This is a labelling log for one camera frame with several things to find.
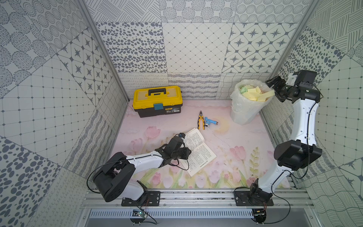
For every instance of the yellow black toolbox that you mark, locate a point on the yellow black toolbox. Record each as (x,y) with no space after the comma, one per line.
(158,101)

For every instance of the white trash bin with bag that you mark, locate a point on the white trash bin with bag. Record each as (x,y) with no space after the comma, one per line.
(243,111)

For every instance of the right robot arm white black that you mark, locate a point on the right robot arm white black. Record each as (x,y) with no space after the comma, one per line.
(300,150)

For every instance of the aluminium mounting rail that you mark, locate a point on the aluminium mounting rail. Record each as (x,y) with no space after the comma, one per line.
(206,198)

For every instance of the yellow sticky note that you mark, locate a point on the yellow sticky note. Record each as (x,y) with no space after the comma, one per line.
(263,97)

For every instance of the right controller board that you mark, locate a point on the right controller board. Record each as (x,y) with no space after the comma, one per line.
(259,215)

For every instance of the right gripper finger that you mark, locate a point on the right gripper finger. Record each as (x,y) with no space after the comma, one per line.
(276,82)
(280,95)

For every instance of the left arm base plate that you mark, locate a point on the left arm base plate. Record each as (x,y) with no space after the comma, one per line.
(149,198)

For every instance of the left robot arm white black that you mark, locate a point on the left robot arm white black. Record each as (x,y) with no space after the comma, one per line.
(113,179)

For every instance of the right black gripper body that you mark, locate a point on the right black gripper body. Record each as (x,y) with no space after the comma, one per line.
(285,90)

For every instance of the yellow handled pliers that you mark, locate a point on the yellow handled pliers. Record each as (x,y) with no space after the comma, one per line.
(201,121)

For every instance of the controller board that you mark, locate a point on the controller board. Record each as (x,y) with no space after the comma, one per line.
(138,217)
(259,215)

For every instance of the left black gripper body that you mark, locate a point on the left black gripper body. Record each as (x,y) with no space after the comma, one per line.
(184,152)

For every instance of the discarded sticky notes pile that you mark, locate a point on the discarded sticky notes pile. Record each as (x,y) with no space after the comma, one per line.
(252,93)

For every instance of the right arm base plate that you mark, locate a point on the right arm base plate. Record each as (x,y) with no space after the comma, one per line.
(242,198)

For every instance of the left controller board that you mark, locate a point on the left controller board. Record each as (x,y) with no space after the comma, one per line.
(138,217)

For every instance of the yellow children's book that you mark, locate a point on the yellow children's book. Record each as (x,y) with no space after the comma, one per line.
(201,154)

